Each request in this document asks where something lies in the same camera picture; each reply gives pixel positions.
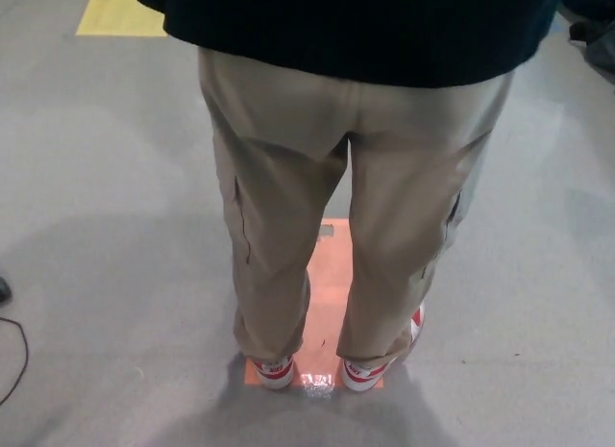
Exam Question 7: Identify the black floor cable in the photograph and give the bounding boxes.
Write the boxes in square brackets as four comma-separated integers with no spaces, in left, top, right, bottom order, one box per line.
[0,316,31,406]

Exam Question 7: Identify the yellow floor mat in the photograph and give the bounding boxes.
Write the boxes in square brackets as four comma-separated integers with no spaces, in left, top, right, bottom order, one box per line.
[74,0,170,37]

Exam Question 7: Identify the person's red white sneaker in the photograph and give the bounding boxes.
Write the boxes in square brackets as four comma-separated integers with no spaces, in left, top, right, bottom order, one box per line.
[246,352,296,391]
[341,301,429,393]

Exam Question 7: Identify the person's left red white sneaker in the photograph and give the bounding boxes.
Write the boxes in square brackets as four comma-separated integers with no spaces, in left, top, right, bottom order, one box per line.
[246,352,296,391]

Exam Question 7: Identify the person's right red white sneaker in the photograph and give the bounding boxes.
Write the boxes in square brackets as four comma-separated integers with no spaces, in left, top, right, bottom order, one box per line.
[341,301,429,393]

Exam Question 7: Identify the khaki trousers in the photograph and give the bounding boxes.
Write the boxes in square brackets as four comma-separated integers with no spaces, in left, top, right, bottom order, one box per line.
[196,47,518,367]

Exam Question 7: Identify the orange floor mat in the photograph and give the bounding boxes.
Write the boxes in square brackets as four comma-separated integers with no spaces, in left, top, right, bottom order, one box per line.
[243,217,386,390]

